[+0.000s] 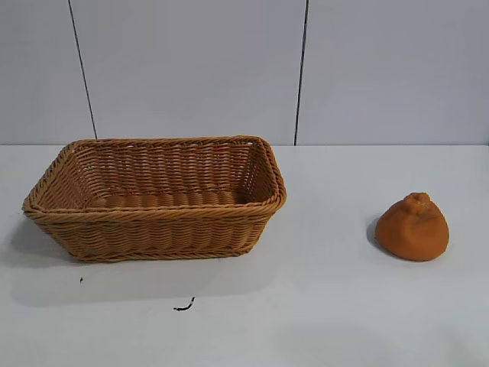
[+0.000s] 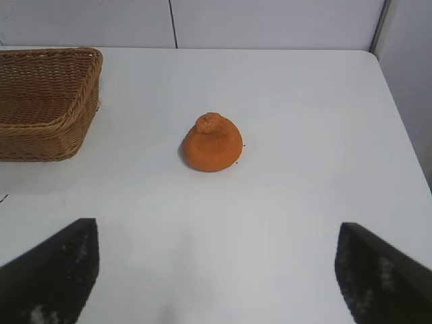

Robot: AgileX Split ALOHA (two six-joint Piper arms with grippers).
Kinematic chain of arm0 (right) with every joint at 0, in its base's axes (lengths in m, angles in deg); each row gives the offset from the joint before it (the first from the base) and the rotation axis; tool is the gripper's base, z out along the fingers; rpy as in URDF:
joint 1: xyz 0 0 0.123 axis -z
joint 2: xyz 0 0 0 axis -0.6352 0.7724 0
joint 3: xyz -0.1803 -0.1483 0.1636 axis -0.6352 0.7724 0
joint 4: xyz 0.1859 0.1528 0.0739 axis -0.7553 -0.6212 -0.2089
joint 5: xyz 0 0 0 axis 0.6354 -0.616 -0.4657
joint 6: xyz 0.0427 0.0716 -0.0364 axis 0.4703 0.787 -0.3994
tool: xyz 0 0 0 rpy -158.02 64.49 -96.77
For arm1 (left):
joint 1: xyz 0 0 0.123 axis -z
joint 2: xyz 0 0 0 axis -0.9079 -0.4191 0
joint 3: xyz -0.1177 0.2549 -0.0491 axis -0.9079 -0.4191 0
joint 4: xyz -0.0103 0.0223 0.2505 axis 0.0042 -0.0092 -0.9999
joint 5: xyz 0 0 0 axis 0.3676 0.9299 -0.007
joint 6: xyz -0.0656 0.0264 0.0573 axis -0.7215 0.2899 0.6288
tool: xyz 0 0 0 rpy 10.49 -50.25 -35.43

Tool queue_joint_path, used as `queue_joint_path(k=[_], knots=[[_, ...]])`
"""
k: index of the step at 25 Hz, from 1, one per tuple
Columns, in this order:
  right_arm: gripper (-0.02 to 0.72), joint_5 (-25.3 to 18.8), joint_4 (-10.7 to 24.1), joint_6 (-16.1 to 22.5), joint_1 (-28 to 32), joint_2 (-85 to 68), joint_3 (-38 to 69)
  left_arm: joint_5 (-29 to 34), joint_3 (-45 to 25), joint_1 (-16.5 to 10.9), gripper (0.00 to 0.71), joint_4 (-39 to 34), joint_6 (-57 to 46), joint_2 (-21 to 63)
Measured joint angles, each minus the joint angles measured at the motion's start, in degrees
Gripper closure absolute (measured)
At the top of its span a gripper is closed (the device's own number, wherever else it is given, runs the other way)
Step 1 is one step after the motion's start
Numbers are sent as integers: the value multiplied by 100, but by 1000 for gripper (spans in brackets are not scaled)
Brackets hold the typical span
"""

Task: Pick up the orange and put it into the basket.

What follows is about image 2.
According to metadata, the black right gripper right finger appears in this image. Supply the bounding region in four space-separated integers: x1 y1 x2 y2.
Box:
333 221 432 324

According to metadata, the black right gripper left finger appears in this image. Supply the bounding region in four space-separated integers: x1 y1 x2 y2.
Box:
0 217 101 324

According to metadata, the orange with knobbed stem end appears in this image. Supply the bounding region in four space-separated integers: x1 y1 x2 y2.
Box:
182 113 244 173

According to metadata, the brown woven wicker basket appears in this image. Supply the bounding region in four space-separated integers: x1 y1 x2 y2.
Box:
0 47 104 162

